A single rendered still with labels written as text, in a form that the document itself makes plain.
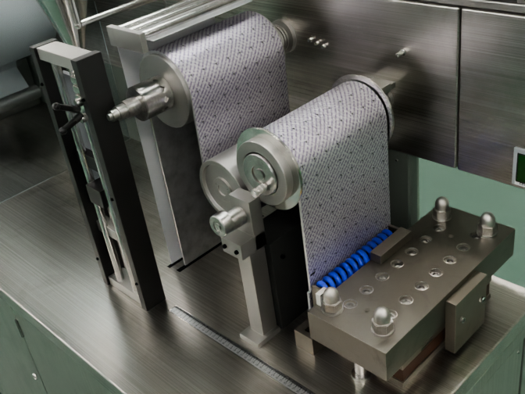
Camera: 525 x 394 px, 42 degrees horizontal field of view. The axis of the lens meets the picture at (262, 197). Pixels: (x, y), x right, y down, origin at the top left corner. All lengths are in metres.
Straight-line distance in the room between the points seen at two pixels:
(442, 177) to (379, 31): 2.27
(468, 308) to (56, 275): 0.90
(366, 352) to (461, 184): 2.39
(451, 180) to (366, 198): 2.24
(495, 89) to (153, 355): 0.77
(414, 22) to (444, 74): 0.10
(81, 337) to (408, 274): 0.65
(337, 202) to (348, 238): 0.09
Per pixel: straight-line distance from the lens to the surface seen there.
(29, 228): 1.83
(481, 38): 1.17
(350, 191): 1.20
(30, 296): 1.59
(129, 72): 1.33
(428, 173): 3.53
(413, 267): 1.24
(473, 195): 3.36
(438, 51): 1.22
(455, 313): 1.19
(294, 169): 1.06
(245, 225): 1.16
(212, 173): 1.24
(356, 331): 1.11
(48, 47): 1.28
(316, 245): 1.17
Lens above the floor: 1.80
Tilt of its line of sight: 31 degrees down
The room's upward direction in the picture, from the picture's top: 9 degrees counter-clockwise
